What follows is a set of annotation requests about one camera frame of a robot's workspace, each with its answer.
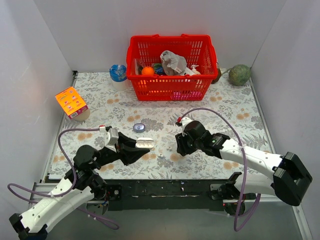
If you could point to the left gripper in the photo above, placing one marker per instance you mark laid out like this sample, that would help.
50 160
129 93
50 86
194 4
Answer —
121 149

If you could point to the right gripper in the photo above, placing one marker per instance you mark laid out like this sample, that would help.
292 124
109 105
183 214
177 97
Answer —
180 144

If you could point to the white earbud charging case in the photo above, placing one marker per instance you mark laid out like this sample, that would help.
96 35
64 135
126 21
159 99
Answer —
144 143

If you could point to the purple earbud charging case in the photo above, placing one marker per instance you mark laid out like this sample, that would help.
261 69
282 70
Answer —
139 127

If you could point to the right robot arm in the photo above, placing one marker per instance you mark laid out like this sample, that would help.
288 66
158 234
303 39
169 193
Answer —
283 176

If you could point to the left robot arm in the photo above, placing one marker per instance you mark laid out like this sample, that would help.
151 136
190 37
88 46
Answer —
80 184

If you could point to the floral patterned table mat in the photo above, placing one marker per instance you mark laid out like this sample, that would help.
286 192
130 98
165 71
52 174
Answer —
224 109

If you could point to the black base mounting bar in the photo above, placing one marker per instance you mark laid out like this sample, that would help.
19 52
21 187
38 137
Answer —
170 194

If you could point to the beige round container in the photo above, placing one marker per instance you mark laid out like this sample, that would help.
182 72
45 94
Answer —
83 116

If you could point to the orange snack box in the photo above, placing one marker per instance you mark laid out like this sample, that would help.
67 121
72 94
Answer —
71 102

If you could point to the white pump bottle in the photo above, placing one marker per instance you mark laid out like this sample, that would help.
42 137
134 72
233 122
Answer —
191 71

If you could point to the blue lidded white cup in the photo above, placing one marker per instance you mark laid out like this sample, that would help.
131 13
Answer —
118 77

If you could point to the green blue item in basket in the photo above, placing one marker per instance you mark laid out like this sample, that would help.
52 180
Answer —
158 69

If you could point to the orange fruit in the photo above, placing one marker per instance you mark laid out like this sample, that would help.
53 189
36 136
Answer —
148 71

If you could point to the crumpled grey plastic bag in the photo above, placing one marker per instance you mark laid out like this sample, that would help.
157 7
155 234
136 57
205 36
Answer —
173 64

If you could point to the green melon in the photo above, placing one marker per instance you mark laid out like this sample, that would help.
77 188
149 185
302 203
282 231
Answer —
239 75

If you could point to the red plastic shopping basket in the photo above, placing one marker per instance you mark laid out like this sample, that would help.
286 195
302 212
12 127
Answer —
145 50

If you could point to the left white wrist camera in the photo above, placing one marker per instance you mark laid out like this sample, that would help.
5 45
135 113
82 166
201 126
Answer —
111 137

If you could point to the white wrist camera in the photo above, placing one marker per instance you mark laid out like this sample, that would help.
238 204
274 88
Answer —
111 137
183 122

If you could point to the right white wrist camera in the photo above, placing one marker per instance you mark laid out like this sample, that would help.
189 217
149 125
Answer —
183 122

